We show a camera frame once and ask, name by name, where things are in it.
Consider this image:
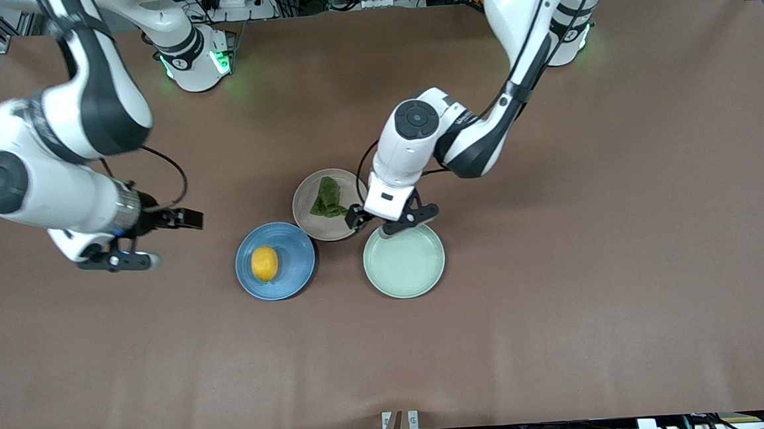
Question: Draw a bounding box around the green lettuce leaf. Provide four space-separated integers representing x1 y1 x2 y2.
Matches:
307 175 351 220

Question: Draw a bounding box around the yellow lemon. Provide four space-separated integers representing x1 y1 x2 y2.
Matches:
250 245 281 284

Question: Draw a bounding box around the beige plate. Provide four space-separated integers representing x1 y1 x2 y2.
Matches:
290 166 373 244

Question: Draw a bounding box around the pale green plate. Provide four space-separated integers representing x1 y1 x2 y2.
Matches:
361 217 448 302

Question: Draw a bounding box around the blue plate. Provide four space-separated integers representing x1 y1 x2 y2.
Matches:
233 219 319 303

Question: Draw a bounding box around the white power strip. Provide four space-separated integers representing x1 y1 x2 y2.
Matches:
200 0 278 24

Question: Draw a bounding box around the brown table cover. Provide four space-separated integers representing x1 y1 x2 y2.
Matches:
0 0 764 429

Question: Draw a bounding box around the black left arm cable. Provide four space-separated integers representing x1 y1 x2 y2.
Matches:
353 135 452 205

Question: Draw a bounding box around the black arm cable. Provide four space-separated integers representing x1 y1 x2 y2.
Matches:
353 135 452 205
141 142 190 210

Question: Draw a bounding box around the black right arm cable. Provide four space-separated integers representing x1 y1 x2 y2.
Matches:
141 142 190 210

